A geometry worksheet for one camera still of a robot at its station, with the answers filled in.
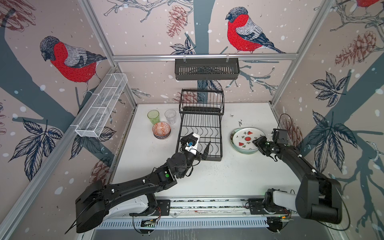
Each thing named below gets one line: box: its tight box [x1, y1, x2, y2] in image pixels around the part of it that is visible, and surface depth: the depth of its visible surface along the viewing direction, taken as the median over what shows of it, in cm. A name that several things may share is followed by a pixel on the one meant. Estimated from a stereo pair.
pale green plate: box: [230, 127, 259, 154], surface depth 93 cm
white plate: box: [233, 127, 266, 151], surface depth 98 cm
